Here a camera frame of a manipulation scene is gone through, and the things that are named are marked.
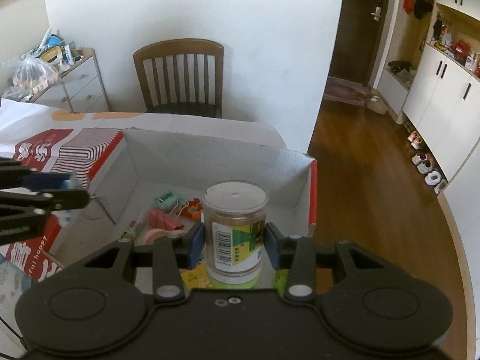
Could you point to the clear plastic bag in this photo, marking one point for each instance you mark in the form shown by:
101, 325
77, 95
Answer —
29, 77

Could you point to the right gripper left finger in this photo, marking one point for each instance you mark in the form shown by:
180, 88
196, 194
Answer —
172, 254

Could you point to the white drawer cabinet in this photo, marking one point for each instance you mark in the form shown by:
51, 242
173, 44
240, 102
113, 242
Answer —
80, 89

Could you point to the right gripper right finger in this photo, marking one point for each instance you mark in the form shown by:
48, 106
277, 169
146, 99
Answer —
298, 254

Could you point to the green white tube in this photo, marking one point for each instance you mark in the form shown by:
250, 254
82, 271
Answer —
134, 227

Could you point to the teal pencil sharpener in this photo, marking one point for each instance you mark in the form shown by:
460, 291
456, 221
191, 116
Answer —
167, 201

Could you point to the red dragon keychain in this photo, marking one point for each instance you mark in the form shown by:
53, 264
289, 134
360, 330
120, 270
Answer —
190, 209

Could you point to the pink binder clip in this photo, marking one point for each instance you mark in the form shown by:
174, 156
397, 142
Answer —
160, 220

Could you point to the patterned door mat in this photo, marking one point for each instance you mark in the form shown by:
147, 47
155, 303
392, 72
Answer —
345, 91

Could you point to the brown wooden chair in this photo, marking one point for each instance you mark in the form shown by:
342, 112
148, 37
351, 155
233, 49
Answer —
181, 77

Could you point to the pink blue plush toy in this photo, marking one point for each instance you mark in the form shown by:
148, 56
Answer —
156, 233

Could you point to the red cardboard shoe box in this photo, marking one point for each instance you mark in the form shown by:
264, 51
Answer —
293, 214

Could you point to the red white patterned cloth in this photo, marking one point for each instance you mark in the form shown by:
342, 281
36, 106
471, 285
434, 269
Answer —
126, 161

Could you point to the dark wooden door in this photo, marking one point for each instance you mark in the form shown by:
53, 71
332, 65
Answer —
358, 36

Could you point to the green marker pen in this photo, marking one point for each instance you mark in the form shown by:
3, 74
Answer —
281, 278

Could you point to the toothpick jar green lid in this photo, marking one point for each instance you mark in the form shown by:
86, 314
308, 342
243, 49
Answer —
234, 216

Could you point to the yellow small box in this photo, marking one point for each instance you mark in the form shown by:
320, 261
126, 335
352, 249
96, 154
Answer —
196, 278

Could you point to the white wall cabinet unit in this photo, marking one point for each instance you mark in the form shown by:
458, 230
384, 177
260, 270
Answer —
430, 81

